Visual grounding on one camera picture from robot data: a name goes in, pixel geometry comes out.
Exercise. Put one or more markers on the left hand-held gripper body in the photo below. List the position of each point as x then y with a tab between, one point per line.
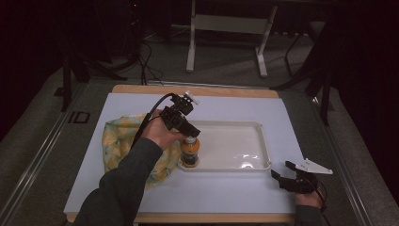
177	113

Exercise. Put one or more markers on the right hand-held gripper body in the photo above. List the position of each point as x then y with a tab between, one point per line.
302	182

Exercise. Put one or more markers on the orange juice bottle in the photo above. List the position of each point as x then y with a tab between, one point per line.
190	152

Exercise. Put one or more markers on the white plastic tray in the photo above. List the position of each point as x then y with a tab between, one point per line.
232	147

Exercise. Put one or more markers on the yellow green patterned cloth bag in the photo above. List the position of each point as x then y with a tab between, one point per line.
117	141

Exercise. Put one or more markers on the person's right hand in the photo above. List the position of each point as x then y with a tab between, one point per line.
309	199

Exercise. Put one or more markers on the person's left hand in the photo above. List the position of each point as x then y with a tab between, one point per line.
161	133

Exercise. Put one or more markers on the white table mat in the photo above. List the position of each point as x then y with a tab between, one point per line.
226	191

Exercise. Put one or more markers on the black metal stand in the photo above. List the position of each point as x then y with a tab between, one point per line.
78	62
320	78

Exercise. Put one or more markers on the white metal stand frame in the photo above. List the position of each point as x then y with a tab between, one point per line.
230	23

